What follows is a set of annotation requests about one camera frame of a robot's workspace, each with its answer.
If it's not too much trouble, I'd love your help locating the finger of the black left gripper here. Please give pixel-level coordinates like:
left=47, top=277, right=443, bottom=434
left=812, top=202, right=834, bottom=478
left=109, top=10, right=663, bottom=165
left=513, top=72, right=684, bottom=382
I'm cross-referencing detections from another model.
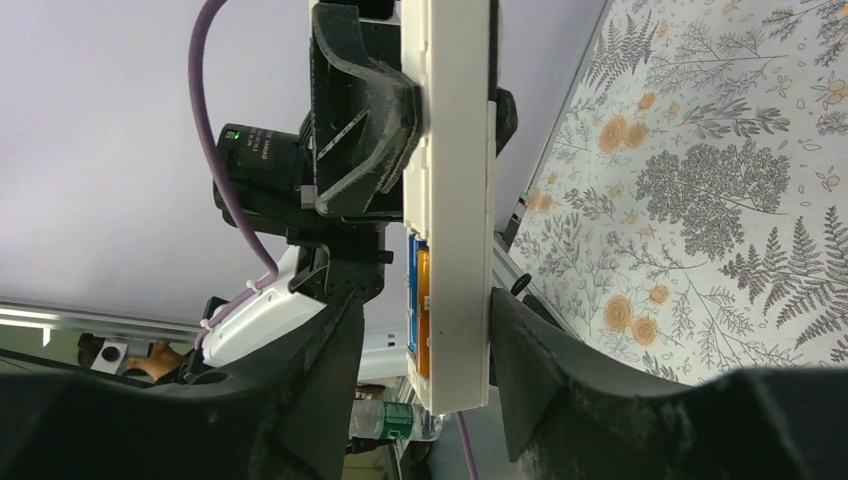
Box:
left=488, top=0, right=518, bottom=156
left=310, top=3, right=423, bottom=219

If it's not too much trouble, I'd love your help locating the white remote control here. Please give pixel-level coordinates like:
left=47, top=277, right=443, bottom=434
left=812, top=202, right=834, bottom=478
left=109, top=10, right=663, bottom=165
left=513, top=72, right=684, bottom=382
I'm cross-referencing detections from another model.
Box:
left=401, top=1, right=496, bottom=415

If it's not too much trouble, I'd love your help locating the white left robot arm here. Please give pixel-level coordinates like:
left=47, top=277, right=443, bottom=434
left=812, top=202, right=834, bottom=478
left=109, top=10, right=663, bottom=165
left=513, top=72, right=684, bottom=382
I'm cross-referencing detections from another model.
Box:
left=189, top=1, right=424, bottom=373

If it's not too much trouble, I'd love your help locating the orange battery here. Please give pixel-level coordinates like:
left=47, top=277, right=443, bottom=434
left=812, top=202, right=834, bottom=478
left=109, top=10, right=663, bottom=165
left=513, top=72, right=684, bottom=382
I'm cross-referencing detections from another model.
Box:
left=416, top=246, right=430, bottom=378

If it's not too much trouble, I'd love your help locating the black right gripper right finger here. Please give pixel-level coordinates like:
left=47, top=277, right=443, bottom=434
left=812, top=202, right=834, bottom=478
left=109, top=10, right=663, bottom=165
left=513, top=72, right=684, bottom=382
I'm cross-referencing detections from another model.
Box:
left=490, top=288, right=847, bottom=479

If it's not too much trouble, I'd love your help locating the blue battery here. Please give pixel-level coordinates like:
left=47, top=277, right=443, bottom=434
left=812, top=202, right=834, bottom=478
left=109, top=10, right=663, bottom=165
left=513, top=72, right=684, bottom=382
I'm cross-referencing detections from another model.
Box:
left=407, top=234, right=418, bottom=353

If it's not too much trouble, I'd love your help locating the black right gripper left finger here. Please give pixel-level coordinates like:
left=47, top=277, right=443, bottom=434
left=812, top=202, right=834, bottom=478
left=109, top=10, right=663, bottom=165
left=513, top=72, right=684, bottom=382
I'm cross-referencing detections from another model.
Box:
left=1, top=297, right=364, bottom=479

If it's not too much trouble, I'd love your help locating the floral patterned table mat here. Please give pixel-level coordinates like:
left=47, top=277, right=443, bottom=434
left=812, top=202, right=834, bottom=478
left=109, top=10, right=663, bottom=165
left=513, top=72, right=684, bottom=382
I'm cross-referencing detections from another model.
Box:
left=509, top=0, right=847, bottom=384

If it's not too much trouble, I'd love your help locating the clear plastic water bottle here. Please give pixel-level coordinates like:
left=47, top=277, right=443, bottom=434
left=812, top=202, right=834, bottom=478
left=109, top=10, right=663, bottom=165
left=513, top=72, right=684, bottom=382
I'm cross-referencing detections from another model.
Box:
left=348, top=400, right=445, bottom=442

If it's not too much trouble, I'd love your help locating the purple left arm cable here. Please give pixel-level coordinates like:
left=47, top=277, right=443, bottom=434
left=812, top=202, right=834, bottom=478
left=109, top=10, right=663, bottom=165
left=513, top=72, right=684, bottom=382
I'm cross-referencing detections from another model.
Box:
left=188, top=0, right=281, bottom=352

